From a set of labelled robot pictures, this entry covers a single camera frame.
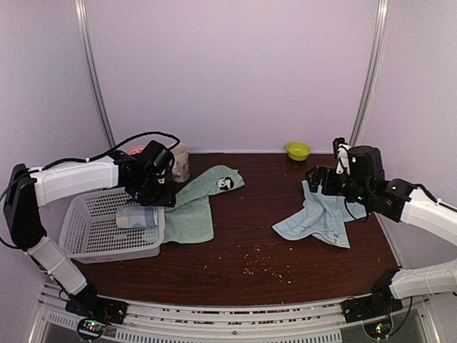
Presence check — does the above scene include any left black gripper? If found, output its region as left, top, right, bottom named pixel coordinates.
left=130, top=174, right=176, bottom=207

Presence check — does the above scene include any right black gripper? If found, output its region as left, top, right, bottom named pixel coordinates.
left=305, top=166, right=371, bottom=208

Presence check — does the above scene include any light blue towel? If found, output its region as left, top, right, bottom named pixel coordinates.
left=272, top=181, right=366, bottom=249

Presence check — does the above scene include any green panda towel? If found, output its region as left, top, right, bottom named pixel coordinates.
left=164, top=165, right=245, bottom=244

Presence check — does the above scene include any white plastic basket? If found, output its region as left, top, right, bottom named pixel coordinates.
left=59, top=188, right=165, bottom=264

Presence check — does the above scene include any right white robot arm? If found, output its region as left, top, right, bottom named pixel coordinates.
left=305, top=138, right=456, bottom=316

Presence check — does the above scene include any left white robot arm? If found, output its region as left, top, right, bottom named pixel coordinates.
left=1, top=151, right=176, bottom=317

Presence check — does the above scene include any rolled towel in basket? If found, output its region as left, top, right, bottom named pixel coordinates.
left=116, top=206, right=159, bottom=229

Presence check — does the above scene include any lime green bowl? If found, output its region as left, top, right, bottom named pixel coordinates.
left=286, top=141, right=311, bottom=161

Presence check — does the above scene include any beige ceramic mug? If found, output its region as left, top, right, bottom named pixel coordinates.
left=171, top=143, right=190, bottom=183

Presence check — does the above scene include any red patterned bowl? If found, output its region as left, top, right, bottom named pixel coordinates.
left=128, top=146, right=145, bottom=156

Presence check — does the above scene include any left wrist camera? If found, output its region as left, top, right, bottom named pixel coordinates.
left=141, top=140, right=174, bottom=176

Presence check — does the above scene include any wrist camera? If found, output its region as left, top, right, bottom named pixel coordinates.
left=333, top=137, right=351, bottom=175
left=141, top=140, right=174, bottom=176

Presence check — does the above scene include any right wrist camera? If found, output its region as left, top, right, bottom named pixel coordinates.
left=333, top=137, right=351, bottom=175

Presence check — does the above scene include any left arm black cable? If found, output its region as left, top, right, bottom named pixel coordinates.
left=0, top=130, right=181, bottom=201

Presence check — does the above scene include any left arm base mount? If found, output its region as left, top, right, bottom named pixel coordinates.
left=62, top=284, right=128, bottom=342

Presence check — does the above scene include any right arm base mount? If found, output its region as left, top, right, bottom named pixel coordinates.
left=341, top=289, right=403, bottom=341

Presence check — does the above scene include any front aluminium rail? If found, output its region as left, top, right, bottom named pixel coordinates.
left=35, top=282, right=435, bottom=343

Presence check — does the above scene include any right aluminium frame post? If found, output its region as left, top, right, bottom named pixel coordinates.
left=350, top=0, right=391, bottom=146

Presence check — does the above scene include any aluminium frame post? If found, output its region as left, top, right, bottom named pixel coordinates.
left=74, top=0, right=115, bottom=147
left=350, top=0, right=391, bottom=146

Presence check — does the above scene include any left aluminium frame post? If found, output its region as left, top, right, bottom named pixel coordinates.
left=74, top=0, right=115, bottom=147

